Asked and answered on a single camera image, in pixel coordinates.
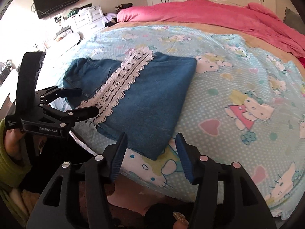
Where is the blue denim pants lace hem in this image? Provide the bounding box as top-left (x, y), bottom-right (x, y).
top-left (63, 48), bottom-right (197, 160)

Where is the yellow green sleeve forearm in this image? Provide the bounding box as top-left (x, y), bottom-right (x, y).
top-left (1, 120), bottom-right (28, 228)

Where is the left hand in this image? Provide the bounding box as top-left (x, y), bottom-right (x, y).
top-left (4, 129), bottom-right (26, 160)

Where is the right hand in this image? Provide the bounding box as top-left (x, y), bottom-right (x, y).
top-left (173, 211), bottom-right (189, 229)

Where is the white drawer cabinet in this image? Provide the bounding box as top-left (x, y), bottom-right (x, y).
top-left (65, 6), bottom-right (106, 39)

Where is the light blue cartoon cat sheet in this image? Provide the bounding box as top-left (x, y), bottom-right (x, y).
top-left (41, 25), bottom-right (304, 220)

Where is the pile of folded clothes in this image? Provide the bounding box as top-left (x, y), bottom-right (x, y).
top-left (115, 3), bottom-right (133, 13)

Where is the tan bed cover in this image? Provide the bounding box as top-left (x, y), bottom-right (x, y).
top-left (100, 21), bottom-right (305, 77)

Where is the pink plush blanket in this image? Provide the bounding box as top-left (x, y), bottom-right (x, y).
top-left (117, 0), bottom-right (304, 58)

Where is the grey quilted headboard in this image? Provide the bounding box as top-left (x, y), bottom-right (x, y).
top-left (283, 8), bottom-right (305, 35)

